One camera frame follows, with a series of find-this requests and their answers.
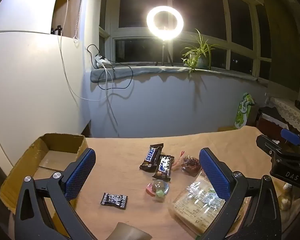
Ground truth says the grey window sill cover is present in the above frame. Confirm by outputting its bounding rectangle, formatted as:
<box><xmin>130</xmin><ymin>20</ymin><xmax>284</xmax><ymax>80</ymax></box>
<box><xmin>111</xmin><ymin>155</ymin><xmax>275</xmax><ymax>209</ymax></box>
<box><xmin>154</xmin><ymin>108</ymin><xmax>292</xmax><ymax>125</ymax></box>
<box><xmin>90</xmin><ymin>64</ymin><xmax>269</xmax><ymax>88</ymax></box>

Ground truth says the ring light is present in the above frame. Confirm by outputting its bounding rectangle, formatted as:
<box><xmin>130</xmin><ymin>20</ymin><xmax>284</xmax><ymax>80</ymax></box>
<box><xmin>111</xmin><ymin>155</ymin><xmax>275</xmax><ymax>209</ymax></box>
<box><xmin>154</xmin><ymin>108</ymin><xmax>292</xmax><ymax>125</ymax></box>
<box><xmin>146</xmin><ymin>6</ymin><xmax>184</xmax><ymax>41</ymax></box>

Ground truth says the brown chocolate bar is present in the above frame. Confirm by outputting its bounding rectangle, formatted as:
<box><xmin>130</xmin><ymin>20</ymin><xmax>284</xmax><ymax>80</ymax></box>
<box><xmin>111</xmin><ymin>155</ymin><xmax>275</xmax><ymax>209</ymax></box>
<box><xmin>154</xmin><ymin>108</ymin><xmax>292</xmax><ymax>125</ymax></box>
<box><xmin>152</xmin><ymin>154</ymin><xmax>175</xmax><ymax>182</ymax></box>
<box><xmin>139</xmin><ymin>143</ymin><xmax>164</xmax><ymax>172</ymax></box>

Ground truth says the clear packet of beige slices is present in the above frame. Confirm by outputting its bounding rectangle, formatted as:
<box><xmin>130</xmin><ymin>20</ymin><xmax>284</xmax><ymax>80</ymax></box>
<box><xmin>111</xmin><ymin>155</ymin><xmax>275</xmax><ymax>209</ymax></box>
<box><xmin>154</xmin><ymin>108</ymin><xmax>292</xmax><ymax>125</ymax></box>
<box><xmin>169</xmin><ymin>171</ymin><xmax>240</xmax><ymax>236</ymax></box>

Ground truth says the wooden shelf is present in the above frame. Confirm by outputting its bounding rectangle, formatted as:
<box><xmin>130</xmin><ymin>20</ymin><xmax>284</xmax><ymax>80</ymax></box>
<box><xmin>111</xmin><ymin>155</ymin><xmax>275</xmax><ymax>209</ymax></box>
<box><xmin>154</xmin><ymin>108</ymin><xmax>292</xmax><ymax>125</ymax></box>
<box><xmin>51</xmin><ymin>0</ymin><xmax>85</xmax><ymax>39</ymax></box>

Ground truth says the bead chain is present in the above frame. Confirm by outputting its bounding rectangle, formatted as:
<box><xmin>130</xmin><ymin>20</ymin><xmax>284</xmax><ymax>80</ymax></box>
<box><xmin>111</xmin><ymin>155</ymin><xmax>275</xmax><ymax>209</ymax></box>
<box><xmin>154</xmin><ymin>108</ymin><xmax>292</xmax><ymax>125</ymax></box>
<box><xmin>74</xmin><ymin>0</ymin><xmax>83</xmax><ymax>43</ymax></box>

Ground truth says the white wardrobe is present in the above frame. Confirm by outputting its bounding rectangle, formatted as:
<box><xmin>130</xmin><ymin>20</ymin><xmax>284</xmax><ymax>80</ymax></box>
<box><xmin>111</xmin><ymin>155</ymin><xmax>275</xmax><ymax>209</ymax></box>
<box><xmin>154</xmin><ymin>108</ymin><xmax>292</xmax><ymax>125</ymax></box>
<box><xmin>0</xmin><ymin>0</ymin><xmax>90</xmax><ymax>170</ymax></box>

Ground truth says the black cable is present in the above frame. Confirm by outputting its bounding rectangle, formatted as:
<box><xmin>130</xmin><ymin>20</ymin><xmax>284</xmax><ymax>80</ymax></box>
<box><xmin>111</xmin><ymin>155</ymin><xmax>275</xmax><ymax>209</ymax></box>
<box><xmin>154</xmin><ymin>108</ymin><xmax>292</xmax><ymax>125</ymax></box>
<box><xmin>87</xmin><ymin>44</ymin><xmax>134</xmax><ymax>90</ymax></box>

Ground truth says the dark wooden furniture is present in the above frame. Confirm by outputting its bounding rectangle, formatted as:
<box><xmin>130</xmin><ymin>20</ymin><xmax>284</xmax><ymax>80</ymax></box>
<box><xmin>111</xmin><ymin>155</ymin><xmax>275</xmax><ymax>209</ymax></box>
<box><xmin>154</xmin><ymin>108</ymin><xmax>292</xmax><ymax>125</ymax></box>
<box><xmin>255</xmin><ymin>106</ymin><xmax>290</xmax><ymax>140</ymax></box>

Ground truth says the cardboard box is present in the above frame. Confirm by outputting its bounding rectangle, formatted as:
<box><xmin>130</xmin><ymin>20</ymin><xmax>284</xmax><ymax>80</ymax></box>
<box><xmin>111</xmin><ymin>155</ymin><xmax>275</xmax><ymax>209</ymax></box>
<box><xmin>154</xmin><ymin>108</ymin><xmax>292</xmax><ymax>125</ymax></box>
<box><xmin>0</xmin><ymin>133</ymin><xmax>90</xmax><ymax>233</ymax></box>

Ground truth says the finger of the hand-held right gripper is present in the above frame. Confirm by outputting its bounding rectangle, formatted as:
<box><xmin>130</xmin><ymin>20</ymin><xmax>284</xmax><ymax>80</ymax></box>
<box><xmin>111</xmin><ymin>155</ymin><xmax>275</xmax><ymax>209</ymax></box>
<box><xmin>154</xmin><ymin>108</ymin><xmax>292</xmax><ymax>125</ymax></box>
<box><xmin>281</xmin><ymin>128</ymin><xmax>300</xmax><ymax>156</ymax></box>
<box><xmin>256</xmin><ymin>134</ymin><xmax>288</xmax><ymax>158</ymax></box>

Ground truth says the pale beige object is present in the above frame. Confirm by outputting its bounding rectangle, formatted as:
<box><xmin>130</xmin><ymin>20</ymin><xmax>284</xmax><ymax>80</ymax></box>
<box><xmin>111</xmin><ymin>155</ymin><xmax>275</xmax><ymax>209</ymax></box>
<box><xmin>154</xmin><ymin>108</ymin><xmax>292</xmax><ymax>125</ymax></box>
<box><xmin>277</xmin><ymin>182</ymin><xmax>293</xmax><ymax>212</ymax></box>

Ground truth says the thin white cable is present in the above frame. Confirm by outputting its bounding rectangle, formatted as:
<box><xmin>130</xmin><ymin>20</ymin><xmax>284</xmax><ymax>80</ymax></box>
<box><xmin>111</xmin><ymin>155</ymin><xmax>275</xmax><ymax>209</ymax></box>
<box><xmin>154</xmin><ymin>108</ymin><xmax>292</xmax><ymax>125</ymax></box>
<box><xmin>59</xmin><ymin>0</ymin><xmax>108</xmax><ymax>102</ymax></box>

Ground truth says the lace cloth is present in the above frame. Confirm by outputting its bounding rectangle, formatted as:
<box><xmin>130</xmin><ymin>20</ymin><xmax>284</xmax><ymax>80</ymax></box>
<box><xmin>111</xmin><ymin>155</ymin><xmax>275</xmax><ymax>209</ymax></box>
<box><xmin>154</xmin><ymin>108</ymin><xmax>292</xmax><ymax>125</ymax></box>
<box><xmin>270</xmin><ymin>97</ymin><xmax>300</xmax><ymax>133</ymax></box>

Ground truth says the potted spider plant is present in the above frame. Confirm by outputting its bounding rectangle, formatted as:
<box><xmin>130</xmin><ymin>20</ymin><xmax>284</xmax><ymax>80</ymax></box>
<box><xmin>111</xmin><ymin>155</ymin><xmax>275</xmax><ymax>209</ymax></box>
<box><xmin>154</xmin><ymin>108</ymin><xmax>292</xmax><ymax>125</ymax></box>
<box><xmin>180</xmin><ymin>29</ymin><xmax>220</xmax><ymax>79</ymax></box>

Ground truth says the white window frame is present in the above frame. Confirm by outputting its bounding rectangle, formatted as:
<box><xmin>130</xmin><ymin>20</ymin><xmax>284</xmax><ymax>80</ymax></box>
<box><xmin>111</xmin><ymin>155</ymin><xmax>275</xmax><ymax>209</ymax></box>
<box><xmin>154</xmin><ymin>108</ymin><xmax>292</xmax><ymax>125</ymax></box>
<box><xmin>99</xmin><ymin>0</ymin><xmax>273</xmax><ymax>80</ymax></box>

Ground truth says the black tripod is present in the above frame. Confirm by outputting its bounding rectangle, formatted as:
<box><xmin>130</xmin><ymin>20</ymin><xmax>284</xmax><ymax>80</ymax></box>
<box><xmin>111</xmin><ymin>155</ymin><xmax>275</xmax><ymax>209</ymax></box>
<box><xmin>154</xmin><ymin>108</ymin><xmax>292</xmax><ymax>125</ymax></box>
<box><xmin>155</xmin><ymin>39</ymin><xmax>175</xmax><ymax>67</ymax></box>

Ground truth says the tan paper piece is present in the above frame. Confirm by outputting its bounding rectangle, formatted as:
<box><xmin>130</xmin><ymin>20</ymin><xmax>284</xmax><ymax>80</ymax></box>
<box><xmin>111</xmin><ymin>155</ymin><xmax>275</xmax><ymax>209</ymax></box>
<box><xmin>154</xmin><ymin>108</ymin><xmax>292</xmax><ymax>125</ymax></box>
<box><xmin>109</xmin><ymin>222</ymin><xmax>153</xmax><ymax>240</ymax></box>

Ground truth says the clear packet of red-brown snack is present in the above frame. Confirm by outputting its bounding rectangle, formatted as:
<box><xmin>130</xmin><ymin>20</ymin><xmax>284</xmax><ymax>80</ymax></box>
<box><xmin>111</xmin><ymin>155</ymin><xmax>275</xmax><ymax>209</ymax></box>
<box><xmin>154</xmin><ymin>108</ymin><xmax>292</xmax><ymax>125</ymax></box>
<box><xmin>174</xmin><ymin>151</ymin><xmax>202</xmax><ymax>177</ymax></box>

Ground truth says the thick white cable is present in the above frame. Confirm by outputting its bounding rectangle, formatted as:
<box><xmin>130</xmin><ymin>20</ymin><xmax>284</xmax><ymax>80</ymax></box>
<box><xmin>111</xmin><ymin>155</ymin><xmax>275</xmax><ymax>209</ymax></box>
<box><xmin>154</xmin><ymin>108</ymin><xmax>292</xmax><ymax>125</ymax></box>
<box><xmin>101</xmin><ymin>64</ymin><xmax>115</xmax><ymax>103</ymax></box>

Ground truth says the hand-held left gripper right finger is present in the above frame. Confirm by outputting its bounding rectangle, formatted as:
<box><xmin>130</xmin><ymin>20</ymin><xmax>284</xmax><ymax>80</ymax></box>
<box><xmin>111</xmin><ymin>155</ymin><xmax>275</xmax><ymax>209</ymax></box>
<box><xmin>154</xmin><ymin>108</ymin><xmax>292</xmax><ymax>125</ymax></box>
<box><xmin>197</xmin><ymin>148</ymin><xmax>282</xmax><ymax>240</ymax></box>

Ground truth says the white power strip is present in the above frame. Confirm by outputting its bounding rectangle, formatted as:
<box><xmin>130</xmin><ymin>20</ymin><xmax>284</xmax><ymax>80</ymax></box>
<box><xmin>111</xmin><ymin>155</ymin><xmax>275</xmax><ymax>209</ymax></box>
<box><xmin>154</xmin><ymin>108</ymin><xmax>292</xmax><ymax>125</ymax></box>
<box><xmin>94</xmin><ymin>55</ymin><xmax>110</xmax><ymax>68</ymax></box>

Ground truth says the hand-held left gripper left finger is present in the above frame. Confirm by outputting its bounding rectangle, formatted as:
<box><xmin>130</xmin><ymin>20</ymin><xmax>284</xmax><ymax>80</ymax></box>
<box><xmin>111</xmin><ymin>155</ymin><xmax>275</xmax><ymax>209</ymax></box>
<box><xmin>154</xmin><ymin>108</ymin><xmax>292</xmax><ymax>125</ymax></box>
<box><xmin>14</xmin><ymin>148</ymin><xmax>98</xmax><ymax>240</ymax></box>

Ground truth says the black patterned candy packet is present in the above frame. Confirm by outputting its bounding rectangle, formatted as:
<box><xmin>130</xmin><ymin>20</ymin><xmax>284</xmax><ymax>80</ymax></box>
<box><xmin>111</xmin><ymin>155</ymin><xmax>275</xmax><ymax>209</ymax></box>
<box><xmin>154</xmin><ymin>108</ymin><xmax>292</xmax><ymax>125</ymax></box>
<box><xmin>100</xmin><ymin>192</ymin><xmax>129</xmax><ymax>209</ymax></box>

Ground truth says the clear bag of colourful candies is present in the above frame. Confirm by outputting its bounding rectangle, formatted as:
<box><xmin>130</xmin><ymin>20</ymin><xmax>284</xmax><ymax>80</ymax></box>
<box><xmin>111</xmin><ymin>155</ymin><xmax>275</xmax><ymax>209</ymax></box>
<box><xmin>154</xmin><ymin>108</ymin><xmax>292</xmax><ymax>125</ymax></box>
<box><xmin>145</xmin><ymin>179</ymin><xmax>170</xmax><ymax>202</ymax></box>

